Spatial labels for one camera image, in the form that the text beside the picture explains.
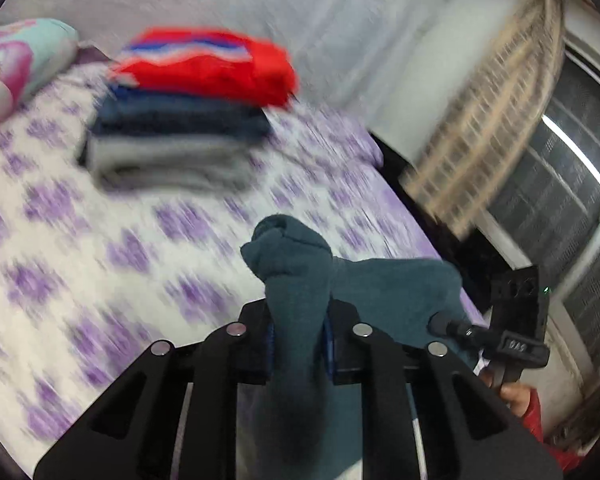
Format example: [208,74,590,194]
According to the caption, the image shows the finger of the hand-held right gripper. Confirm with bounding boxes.
[427,311,488,351]

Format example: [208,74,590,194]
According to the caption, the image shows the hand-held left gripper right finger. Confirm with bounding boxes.
[322,300,563,480]

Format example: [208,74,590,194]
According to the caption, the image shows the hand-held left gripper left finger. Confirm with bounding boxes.
[32,300,276,480]

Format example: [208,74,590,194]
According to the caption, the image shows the teal pants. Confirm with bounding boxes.
[240,214,481,480]

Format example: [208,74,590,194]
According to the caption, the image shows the person's right forearm red sleeve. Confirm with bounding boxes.
[522,389,588,473]

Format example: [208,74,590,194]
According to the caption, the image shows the person's right hand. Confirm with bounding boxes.
[480,367,532,418]

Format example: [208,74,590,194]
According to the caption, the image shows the white metal bar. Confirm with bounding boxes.
[550,199,600,311]

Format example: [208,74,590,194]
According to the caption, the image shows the barred window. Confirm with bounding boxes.
[472,35,600,376]

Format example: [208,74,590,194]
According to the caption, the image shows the purple floral bed sheet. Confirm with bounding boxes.
[0,62,486,461]

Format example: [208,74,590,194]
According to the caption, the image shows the beige checked curtain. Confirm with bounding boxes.
[397,0,568,238]

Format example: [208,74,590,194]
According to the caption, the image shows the grey folded garment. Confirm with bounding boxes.
[77,135,253,193]

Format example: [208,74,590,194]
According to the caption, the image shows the navy folded garment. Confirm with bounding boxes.
[90,85,276,148]

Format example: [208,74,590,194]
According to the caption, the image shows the red folded garment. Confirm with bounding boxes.
[107,27,301,108]

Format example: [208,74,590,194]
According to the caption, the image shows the colourful printed pillow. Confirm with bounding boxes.
[0,18,79,138]

